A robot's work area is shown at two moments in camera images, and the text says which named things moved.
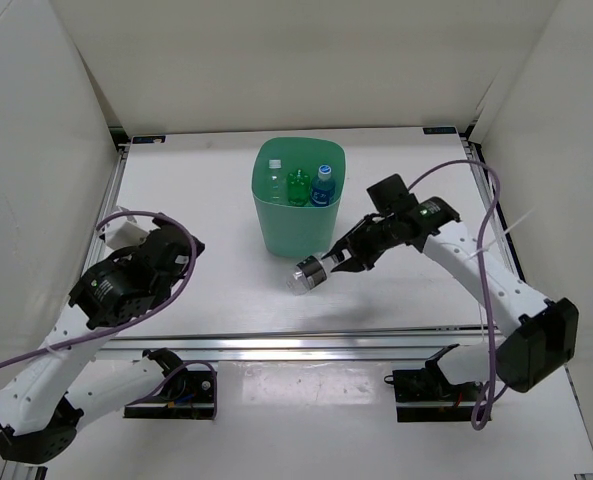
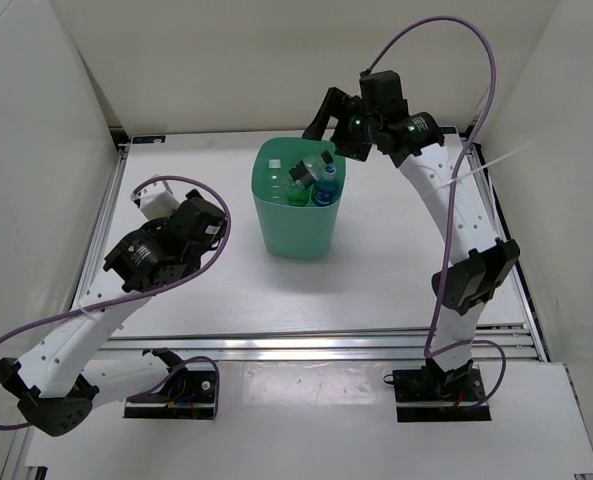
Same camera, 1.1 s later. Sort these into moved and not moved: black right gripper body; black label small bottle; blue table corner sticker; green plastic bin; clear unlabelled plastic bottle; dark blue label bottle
Moved: black right gripper body; black label small bottle
Not moved: dark blue label bottle; blue table corner sticker; green plastic bin; clear unlabelled plastic bottle
